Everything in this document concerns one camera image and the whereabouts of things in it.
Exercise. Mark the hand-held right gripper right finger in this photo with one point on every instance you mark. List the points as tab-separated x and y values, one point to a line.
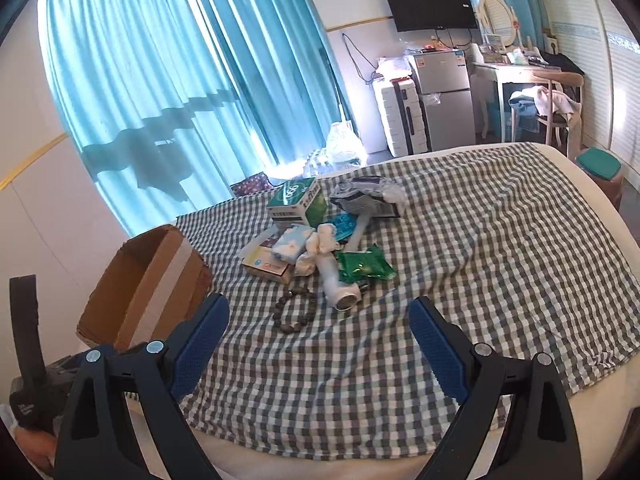
435	350

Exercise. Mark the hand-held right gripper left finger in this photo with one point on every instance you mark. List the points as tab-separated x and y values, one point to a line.
197	350

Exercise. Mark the brown cardboard box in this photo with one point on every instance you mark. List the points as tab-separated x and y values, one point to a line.
145	270

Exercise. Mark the green snack packet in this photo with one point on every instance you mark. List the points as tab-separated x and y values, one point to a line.
362	265

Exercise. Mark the white plastic tube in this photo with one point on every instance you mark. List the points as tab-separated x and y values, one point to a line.
332	280

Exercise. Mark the white tissue packet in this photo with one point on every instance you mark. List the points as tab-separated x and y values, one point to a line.
290	242

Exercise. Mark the teal plastic tray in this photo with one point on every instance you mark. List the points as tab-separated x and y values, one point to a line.
344	225

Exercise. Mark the person's left hand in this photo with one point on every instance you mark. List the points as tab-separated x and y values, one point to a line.
37	452

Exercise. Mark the beige medicine box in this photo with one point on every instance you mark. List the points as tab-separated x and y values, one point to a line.
265	267

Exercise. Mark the grey checkered blanket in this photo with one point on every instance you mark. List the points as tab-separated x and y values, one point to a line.
500	260

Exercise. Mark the dark patterned bag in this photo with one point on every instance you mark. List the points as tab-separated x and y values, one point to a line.
252	185

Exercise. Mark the green white medicine box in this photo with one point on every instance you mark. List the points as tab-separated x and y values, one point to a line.
295	195

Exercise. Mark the pack of water bottles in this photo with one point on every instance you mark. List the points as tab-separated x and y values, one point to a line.
315	162

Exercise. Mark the clear plastic bag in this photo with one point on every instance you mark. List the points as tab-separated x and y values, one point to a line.
345	142

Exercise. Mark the white suitcase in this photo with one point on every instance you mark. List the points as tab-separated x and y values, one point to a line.
395	120

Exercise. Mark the silver refrigerator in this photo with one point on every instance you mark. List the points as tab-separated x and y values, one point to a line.
445	110

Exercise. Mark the teal stool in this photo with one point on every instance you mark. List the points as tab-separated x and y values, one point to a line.
597	165

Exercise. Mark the wooden chair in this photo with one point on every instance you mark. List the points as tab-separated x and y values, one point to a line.
555	130

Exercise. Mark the blue garment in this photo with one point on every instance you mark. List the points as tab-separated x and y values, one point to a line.
522	110

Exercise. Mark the teal window curtain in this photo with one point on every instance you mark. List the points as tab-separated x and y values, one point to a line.
140	85
270	50

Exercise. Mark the white garment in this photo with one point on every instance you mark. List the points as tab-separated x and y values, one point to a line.
555	100

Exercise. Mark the wooden dressing desk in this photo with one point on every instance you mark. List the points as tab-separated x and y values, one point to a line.
505	75

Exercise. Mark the white plastic bag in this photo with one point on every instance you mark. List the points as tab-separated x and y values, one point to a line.
395	66

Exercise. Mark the black bag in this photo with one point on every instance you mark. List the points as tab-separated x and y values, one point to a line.
565	64

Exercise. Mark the white louvered wardrobe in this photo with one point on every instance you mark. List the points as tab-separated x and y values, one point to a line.
600	60

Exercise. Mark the white oval mirror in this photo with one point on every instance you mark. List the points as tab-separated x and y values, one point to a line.
500	15

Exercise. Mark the black wall television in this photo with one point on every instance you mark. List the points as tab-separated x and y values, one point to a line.
430	7

